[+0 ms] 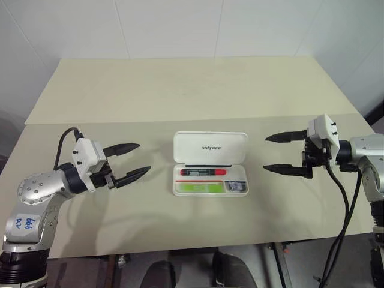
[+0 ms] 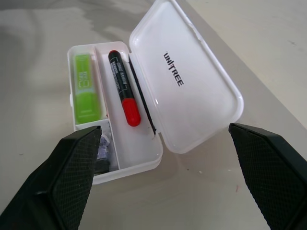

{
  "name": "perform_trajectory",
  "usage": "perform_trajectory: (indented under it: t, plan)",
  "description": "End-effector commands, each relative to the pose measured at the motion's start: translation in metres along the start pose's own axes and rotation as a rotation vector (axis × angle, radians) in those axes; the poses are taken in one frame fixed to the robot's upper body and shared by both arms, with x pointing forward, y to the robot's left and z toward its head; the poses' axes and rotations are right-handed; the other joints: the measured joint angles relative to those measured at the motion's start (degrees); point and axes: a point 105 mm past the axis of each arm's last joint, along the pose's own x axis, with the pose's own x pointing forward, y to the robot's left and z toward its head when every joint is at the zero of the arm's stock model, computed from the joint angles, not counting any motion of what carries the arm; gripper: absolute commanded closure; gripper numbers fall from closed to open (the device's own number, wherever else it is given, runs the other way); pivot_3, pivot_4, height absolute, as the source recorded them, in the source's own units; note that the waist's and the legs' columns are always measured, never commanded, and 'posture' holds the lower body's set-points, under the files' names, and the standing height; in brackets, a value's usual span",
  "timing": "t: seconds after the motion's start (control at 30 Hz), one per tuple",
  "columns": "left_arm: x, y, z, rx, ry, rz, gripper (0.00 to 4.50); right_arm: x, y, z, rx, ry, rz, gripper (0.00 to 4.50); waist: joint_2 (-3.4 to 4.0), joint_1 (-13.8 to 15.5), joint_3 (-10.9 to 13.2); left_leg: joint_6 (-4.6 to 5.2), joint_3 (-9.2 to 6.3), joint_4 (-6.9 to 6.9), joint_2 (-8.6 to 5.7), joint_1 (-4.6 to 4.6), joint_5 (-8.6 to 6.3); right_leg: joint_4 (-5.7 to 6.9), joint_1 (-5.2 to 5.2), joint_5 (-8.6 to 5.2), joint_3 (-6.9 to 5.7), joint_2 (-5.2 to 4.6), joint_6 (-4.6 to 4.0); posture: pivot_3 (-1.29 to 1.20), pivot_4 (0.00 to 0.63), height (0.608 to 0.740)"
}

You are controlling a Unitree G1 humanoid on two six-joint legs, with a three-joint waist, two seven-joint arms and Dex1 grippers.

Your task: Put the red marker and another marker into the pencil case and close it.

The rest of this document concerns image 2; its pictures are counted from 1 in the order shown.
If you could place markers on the black marker with red cap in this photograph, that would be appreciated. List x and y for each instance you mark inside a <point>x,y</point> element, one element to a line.
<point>121,79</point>

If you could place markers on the white plastic Unitree pencil case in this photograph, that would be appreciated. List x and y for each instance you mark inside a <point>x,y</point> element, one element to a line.
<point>192,107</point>

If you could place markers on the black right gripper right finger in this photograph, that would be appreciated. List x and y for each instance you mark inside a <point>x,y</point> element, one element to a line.
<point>271,172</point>

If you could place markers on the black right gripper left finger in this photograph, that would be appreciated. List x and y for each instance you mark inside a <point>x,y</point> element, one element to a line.
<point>62,177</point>

